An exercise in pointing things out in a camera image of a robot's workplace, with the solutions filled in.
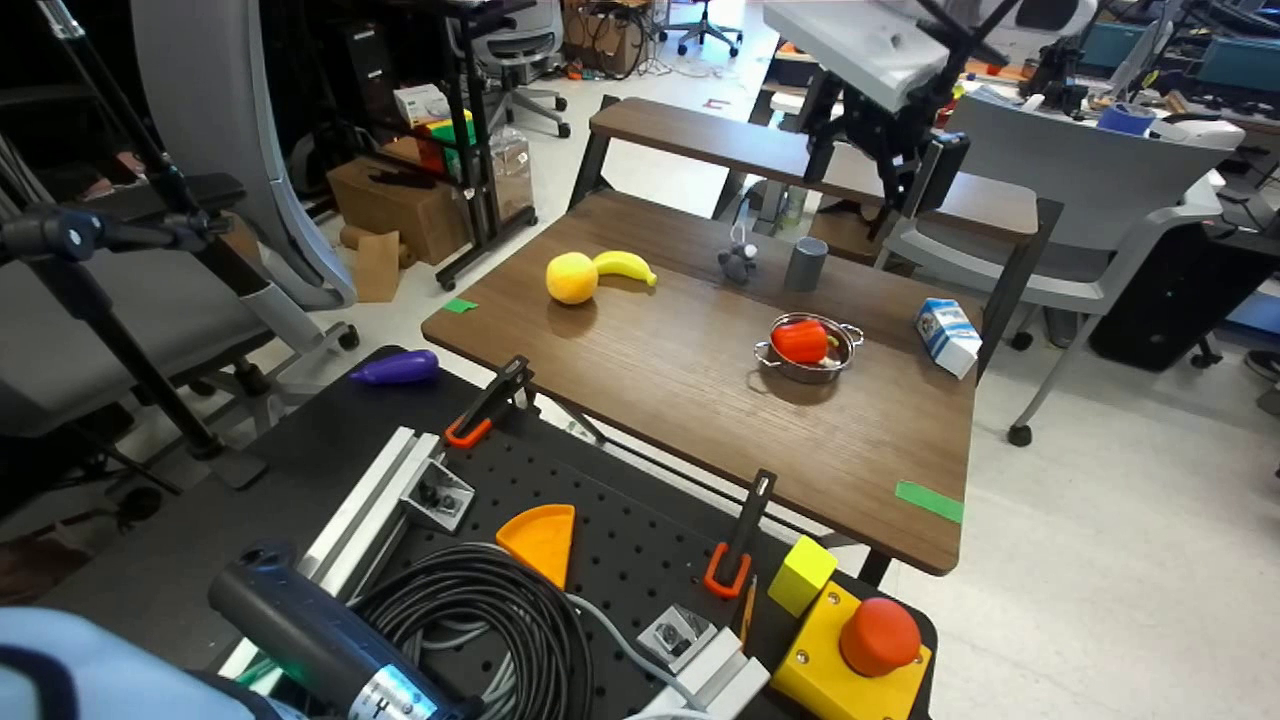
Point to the dark grey office chair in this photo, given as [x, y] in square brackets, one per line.
[120, 323]

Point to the long aluminium rail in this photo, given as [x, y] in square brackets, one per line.
[349, 526]

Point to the black orange clamp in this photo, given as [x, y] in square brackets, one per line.
[738, 546]
[488, 406]

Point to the wooden shelf bench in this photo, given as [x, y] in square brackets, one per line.
[784, 159]

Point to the small green tape piece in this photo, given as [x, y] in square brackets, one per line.
[461, 304]

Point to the small cardboard box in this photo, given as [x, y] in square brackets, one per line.
[373, 260]

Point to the yellow block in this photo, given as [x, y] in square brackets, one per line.
[803, 574]

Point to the light blue plastic object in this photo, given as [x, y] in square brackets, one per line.
[93, 665]

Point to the yellow banana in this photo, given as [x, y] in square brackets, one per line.
[625, 265]

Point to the black tripod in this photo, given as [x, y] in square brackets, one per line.
[120, 224]

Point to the grey cylinder cup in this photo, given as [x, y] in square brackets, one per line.
[805, 265]

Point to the yellow emergency stop box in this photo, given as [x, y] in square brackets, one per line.
[855, 652]

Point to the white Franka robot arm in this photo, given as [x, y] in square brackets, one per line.
[855, 44]

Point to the yellow lemon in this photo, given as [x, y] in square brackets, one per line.
[569, 279]

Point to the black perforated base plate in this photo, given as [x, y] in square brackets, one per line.
[625, 534]

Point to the dark blue cylinder device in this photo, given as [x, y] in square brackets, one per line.
[322, 640]

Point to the large cardboard box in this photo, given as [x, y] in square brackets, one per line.
[401, 200]

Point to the purple eggplant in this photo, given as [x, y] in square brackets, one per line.
[397, 368]

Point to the orange wedge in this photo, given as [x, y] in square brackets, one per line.
[540, 538]

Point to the grey curved panel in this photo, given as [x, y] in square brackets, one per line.
[212, 134]

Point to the red tomato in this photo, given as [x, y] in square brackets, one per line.
[803, 343]

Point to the black bin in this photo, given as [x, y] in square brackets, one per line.
[1182, 302]

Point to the long green tape strip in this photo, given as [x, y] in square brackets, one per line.
[931, 502]

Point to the small grey toy figure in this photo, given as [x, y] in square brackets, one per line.
[738, 260]

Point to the short aluminium rail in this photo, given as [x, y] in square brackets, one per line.
[713, 677]

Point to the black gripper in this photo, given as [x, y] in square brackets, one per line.
[898, 134]

